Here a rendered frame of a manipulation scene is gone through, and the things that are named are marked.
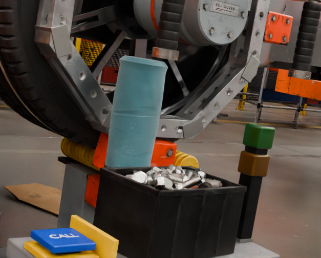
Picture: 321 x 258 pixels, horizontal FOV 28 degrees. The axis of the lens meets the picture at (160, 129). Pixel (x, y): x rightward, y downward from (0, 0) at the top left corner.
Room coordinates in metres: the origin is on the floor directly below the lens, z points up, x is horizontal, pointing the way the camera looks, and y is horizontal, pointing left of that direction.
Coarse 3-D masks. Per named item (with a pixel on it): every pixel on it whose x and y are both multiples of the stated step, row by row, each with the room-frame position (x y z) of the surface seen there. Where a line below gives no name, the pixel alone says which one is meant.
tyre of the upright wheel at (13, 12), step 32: (0, 0) 1.19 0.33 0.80; (32, 0) 1.21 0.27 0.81; (0, 32) 1.21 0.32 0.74; (32, 32) 1.21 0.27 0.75; (32, 64) 1.22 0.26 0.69; (224, 64) 1.53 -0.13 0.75; (0, 96) 1.40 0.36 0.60; (32, 96) 1.23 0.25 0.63; (64, 96) 1.27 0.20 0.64; (64, 128) 1.29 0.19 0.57
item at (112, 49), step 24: (120, 0) 1.41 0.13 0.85; (96, 24) 1.33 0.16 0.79; (120, 24) 1.36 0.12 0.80; (144, 48) 1.41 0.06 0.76; (192, 48) 1.60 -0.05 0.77; (216, 48) 1.54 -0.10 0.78; (96, 72) 1.34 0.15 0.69; (168, 72) 1.48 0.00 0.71; (192, 72) 1.54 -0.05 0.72; (168, 96) 1.50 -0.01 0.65; (192, 96) 1.48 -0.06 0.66
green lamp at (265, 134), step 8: (248, 128) 1.12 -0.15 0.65; (256, 128) 1.10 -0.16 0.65; (264, 128) 1.10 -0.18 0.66; (272, 128) 1.11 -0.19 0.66; (248, 136) 1.11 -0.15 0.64; (256, 136) 1.10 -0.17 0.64; (264, 136) 1.10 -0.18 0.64; (272, 136) 1.12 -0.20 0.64; (248, 144) 1.11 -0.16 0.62; (256, 144) 1.10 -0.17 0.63; (264, 144) 1.10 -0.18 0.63
